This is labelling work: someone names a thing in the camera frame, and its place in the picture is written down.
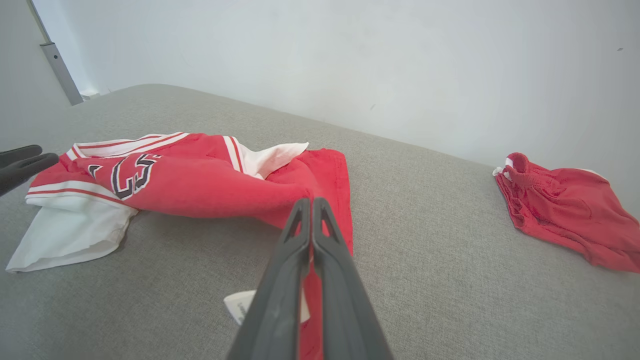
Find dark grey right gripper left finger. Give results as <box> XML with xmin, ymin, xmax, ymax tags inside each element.
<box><xmin>227</xmin><ymin>197</ymin><xmax>313</xmax><ymax>360</ymax></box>

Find red and white jersey shirt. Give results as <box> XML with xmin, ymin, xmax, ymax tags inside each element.
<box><xmin>6</xmin><ymin>132</ymin><xmax>354</xmax><ymax>360</ymax></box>

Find red Bulls shorts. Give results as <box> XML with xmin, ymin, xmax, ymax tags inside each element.
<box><xmin>492</xmin><ymin>152</ymin><xmax>640</xmax><ymax>274</ymax></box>

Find grey metal door frame post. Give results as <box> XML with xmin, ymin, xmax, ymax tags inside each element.
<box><xmin>27</xmin><ymin>0</ymin><xmax>84</xmax><ymax>106</ymax></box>

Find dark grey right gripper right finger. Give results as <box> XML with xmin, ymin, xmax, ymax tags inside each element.
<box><xmin>311</xmin><ymin>197</ymin><xmax>393</xmax><ymax>360</ymax></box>

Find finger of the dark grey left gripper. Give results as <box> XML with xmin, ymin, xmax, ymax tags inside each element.
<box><xmin>0</xmin><ymin>153</ymin><xmax>60</xmax><ymax>197</ymax></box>
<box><xmin>0</xmin><ymin>145</ymin><xmax>43</xmax><ymax>168</ymax></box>

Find grey fabric sofa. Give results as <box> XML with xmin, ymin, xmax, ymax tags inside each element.
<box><xmin>0</xmin><ymin>83</ymin><xmax>640</xmax><ymax>360</ymax></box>

